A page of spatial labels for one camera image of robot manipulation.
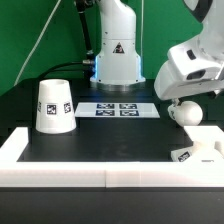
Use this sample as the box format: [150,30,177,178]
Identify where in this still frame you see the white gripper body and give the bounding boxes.
[154,43,224,100]

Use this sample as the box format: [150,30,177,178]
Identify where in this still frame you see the white lamp bulb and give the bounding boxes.
[168,101,203,127]

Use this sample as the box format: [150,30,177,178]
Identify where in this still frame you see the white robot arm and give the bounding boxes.
[90,0,224,100]

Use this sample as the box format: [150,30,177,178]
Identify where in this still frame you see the white lamp shade cone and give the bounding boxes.
[36,79,76,134]

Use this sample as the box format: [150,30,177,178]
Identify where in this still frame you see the white marker sheet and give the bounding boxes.
[75,102,160,118]

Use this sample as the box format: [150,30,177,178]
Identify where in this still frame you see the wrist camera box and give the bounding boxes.
[186,66,224,81]

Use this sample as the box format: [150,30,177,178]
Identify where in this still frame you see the white foam wall frame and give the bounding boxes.
[0,127,224,188]

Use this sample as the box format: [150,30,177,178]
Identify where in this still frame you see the black cable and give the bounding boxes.
[19,0,98,84]

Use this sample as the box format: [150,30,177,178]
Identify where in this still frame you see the white cable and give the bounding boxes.
[13,0,63,88]

